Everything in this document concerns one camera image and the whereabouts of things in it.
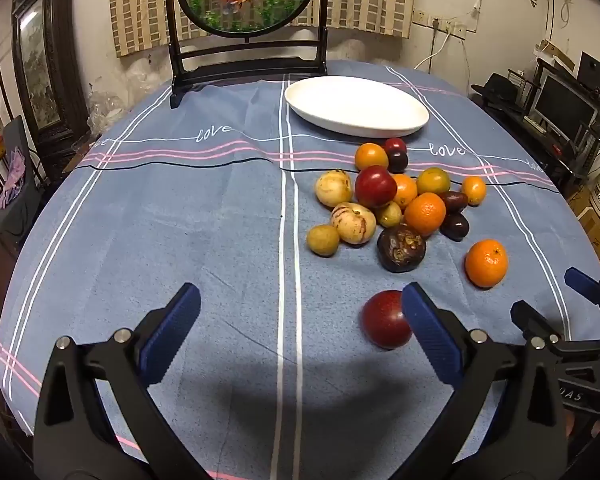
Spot computer monitor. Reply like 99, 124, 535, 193
530, 67, 599, 144

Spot purple cloth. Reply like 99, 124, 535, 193
0, 147, 29, 210

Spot round yellow fruit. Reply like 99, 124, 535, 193
307, 224, 341, 258

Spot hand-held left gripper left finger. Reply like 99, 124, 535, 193
32, 282, 212, 480

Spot dark purple mangosteen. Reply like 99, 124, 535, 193
377, 224, 427, 274

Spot white cable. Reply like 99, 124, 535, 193
413, 30, 452, 72

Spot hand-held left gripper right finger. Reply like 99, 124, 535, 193
390, 282, 569, 480

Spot plain yellow pepino melon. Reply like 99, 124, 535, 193
314, 170, 354, 208

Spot yellow-green tangerine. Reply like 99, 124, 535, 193
417, 167, 451, 196

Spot small yellow-green fruit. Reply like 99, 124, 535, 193
376, 201, 404, 228

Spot clear plastic sheet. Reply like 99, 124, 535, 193
86, 54, 174, 137

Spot round goldfish screen black stand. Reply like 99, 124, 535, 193
164, 0, 329, 110

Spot red plum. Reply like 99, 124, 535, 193
362, 290, 413, 351

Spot black metal desk rack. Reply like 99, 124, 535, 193
471, 57, 600, 197

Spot grey chair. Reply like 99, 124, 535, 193
0, 115, 47, 242

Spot orange tangerine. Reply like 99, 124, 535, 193
355, 143, 389, 172
404, 192, 447, 237
461, 175, 487, 206
392, 174, 419, 210
464, 239, 509, 289

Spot red cherry tomato left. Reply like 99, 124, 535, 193
355, 165, 398, 209

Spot striped yellow pepino melon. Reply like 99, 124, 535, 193
330, 202, 377, 246

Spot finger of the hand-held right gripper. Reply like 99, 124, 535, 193
564, 267, 600, 312
510, 300, 600, 357

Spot cardboard box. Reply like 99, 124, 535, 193
569, 165, 600, 282

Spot white oval plate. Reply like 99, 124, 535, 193
284, 76, 430, 138

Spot black speaker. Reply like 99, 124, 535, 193
577, 51, 600, 89

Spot blue striped tablecloth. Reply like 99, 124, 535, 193
0, 59, 600, 480

